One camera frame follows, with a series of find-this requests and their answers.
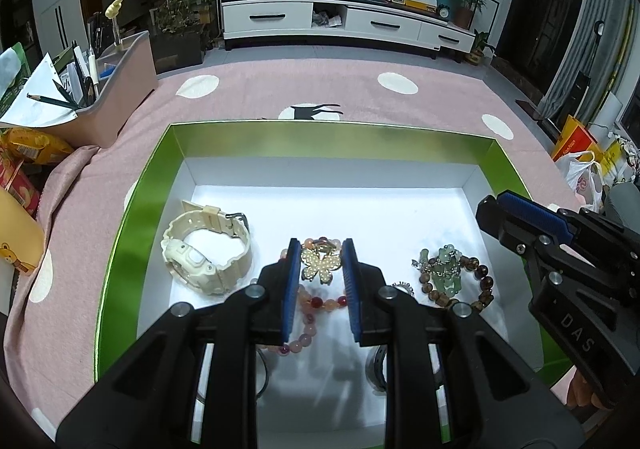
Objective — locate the pink polka dot tablecloth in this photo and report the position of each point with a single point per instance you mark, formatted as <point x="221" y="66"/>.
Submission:
<point x="300" y="89"/>

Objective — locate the white TV cabinet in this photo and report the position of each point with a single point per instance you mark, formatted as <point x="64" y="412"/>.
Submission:
<point x="275" y="16"/>

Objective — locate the red snack box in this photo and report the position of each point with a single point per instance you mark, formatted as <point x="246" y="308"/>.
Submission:
<point x="17" y="186"/>

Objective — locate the potted plant in brown pot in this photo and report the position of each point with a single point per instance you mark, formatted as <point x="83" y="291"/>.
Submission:
<point x="462" y="11"/>

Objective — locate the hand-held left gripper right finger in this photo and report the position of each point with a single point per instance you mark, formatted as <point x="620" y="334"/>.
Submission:
<point x="351" y="289"/>

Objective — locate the leafy plant in dark planter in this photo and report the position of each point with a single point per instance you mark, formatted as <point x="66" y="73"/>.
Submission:
<point x="180" y="29"/>

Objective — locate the white paper sheet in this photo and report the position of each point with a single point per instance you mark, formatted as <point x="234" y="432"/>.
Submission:
<point x="30" y="109"/>

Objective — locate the black wristwatch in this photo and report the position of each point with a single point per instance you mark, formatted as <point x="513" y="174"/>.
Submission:
<point x="376" y="369"/>

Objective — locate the small potted floor plant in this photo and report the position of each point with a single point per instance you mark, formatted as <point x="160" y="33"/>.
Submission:
<point x="477" y="51"/>

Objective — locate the pink desk organizer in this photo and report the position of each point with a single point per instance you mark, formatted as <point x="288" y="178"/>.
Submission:
<point x="120" y="94"/>

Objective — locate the green cardboard box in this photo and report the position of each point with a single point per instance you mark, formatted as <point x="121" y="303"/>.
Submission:
<point x="325" y="139"/>

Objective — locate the black upright appliance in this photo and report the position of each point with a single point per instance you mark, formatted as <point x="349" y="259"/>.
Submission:
<point x="582" y="84"/>

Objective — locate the black alarm clock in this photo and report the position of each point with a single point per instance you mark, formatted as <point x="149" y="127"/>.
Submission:
<point x="442" y="11"/>

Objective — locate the white plastic bag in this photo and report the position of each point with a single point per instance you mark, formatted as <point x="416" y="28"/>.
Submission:
<point x="582" y="181"/>

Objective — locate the grey striped curtain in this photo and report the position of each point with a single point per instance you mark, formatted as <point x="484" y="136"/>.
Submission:
<point x="595" y="4"/>

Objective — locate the cream figurine stick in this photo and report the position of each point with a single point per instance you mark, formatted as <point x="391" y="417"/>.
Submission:
<point x="115" y="9"/>

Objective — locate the cream plastic wristwatch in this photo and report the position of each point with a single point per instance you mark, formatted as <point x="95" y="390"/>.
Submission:
<point x="192" y="261"/>

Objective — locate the person's right hand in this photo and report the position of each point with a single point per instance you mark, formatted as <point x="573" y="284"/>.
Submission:
<point x="582" y="391"/>

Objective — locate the yellow bear jar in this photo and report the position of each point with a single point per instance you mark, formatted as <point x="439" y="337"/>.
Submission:
<point x="17" y="234"/>

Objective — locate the dark pencil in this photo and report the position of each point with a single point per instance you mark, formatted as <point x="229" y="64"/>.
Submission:
<point x="50" y="100"/>

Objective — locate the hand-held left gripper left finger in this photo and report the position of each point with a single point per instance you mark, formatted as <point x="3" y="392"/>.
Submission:
<point x="292" y="289"/>

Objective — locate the yellow snack packet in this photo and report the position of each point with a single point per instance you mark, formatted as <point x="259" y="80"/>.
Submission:
<point x="35" y="146"/>

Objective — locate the yellow and red paper bag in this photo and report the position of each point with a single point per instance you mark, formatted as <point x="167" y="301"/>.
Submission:
<point x="572" y="139"/>

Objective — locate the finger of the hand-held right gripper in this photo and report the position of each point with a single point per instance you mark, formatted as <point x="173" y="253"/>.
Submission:
<point x="535" y="214"/>
<point x="510" y="229"/>

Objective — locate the gold butterfly brooch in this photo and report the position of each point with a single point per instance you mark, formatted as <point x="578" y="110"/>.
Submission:
<point x="320" y="266"/>

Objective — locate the white pen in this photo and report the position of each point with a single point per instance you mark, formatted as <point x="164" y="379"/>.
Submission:
<point x="93" y="71"/>

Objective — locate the green packet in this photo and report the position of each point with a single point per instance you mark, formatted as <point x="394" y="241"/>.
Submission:
<point x="10" y="79"/>

